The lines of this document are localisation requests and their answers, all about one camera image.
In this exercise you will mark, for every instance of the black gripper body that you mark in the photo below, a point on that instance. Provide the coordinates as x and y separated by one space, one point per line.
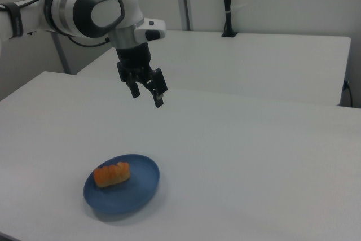
134 57

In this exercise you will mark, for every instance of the black pole with clamp base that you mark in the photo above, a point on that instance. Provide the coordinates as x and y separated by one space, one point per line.
228 1

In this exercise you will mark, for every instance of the blue round plate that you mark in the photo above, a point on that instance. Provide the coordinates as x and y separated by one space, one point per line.
132 193

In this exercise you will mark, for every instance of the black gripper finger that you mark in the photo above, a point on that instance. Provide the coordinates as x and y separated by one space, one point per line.
157 97
135 90

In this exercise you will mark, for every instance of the orange toy bread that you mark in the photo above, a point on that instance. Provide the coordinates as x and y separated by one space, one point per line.
112 174

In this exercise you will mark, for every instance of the white neighbouring table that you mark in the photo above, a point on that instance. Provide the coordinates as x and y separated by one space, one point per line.
253 66

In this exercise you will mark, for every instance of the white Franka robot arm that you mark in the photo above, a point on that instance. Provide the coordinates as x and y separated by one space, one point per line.
70 6

